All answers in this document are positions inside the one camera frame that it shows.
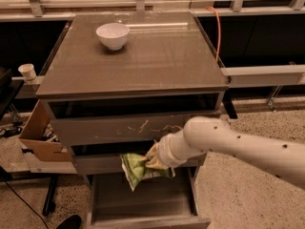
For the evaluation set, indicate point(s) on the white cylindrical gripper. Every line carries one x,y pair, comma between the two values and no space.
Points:
164,153

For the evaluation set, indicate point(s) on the green jalapeno chip bag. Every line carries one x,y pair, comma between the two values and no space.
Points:
135,169

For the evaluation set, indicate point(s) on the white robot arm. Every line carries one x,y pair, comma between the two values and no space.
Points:
201,134

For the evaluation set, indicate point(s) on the grey top drawer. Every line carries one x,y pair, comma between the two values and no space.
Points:
101,121

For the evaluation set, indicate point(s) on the grey drawer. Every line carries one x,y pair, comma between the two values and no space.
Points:
101,121
156,203
97,159

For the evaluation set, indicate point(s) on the grey bottom drawer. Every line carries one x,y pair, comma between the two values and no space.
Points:
156,203

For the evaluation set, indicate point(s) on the grey middle drawer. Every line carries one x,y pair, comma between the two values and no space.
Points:
97,159

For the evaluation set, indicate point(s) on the grey drawer cabinet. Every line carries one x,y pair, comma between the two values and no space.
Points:
166,54

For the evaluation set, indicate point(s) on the black shoe tip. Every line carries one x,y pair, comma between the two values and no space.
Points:
72,222

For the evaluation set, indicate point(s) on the black stand leg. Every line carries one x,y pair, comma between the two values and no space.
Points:
49,205

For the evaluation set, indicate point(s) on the brown cardboard box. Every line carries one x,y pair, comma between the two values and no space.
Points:
33,139

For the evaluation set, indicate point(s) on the white ceramic bowl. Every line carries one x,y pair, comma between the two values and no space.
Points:
113,35

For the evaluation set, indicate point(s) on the white paper cup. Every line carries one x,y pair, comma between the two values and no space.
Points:
28,72

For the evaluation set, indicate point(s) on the metal rail beam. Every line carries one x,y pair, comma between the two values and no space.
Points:
263,76

